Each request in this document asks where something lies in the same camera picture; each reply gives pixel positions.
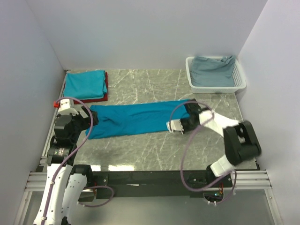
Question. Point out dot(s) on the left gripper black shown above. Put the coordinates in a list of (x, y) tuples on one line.
[(86, 121)]

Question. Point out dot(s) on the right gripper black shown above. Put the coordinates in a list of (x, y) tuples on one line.
[(185, 130)]

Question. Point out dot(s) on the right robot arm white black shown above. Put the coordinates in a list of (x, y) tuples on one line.
[(240, 140)]

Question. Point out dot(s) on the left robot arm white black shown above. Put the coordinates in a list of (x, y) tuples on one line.
[(65, 181)]

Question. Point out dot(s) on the folded red t shirt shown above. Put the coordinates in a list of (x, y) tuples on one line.
[(98, 100)]

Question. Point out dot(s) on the folded light teal t shirt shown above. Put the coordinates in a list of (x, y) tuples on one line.
[(84, 85)]

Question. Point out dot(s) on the grey blue t shirt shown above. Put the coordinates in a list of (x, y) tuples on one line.
[(208, 72)]

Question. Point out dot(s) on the white plastic basket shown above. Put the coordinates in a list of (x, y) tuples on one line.
[(238, 76)]

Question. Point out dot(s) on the black base beam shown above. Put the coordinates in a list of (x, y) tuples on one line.
[(153, 183)]

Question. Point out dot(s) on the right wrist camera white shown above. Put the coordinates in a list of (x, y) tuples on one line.
[(175, 126)]

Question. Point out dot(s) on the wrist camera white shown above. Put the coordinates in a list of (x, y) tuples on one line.
[(175, 126), (65, 107)]

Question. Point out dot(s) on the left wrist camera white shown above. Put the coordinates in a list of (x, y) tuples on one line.
[(65, 107)]

